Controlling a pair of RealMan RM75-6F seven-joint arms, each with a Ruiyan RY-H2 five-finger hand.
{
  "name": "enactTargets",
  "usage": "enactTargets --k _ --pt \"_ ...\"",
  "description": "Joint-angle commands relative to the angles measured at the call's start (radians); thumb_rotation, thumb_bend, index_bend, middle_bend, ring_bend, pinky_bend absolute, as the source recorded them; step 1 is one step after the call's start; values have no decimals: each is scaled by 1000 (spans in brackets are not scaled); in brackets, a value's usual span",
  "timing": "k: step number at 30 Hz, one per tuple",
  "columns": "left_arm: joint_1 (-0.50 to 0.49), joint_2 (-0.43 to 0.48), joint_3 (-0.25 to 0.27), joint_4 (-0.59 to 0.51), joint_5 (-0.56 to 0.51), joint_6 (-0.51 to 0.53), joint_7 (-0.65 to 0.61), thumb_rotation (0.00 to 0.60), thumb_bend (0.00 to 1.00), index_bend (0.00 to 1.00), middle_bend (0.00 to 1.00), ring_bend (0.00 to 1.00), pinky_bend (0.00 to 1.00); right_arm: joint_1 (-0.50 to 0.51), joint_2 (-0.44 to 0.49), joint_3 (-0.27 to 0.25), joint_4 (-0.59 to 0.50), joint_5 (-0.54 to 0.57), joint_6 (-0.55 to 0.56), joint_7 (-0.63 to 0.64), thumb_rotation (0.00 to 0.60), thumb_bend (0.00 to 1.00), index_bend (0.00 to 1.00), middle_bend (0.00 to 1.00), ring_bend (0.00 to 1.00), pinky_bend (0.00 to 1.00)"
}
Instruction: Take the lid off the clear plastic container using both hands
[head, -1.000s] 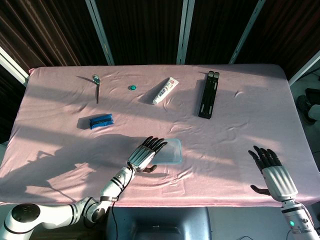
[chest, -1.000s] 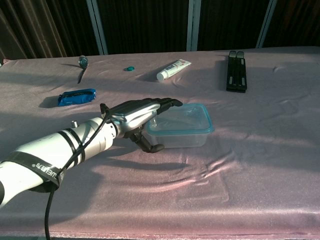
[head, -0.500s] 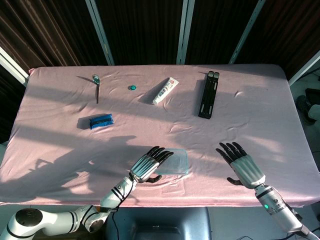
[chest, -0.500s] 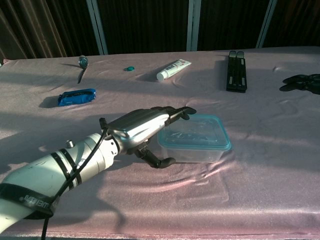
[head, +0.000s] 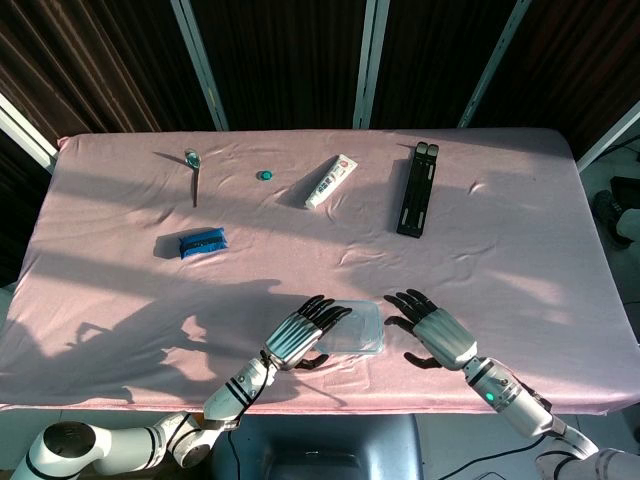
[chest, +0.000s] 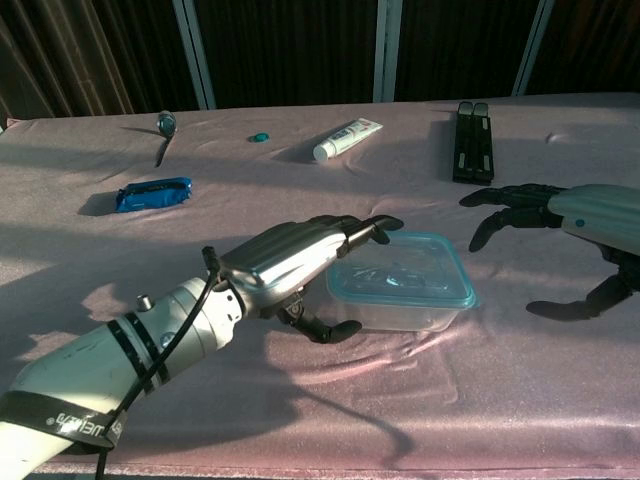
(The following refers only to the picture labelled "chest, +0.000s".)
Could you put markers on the black folding stand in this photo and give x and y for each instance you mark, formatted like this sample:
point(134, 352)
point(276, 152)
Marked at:
point(472, 145)

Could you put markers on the blue snack packet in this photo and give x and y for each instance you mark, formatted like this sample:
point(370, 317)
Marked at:
point(155, 195)

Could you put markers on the clear lid with blue rim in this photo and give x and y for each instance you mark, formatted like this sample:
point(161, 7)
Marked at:
point(425, 265)

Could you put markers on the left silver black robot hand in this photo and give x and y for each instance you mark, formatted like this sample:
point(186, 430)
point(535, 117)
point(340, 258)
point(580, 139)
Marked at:
point(280, 260)

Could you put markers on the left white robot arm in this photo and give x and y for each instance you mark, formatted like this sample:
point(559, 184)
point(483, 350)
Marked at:
point(75, 370)

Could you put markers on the white toothpaste tube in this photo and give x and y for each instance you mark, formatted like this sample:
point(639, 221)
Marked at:
point(345, 140)

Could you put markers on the white window frame post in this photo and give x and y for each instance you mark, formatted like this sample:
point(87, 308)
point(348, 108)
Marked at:
point(532, 47)
point(387, 50)
point(195, 55)

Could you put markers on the clear plastic food container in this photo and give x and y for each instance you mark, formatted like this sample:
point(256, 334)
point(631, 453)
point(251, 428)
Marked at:
point(400, 317)

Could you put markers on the metal spoon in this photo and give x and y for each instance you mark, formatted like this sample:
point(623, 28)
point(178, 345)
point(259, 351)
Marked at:
point(162, 150)

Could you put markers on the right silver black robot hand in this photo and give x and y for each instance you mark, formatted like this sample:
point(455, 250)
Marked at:
point(600, 210)

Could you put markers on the dark brown pleated curtain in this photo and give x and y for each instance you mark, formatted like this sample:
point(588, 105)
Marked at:
point(300, 50)

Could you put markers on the small teal bottle cap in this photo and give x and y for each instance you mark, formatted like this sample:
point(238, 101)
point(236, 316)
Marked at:
point(259, 137)

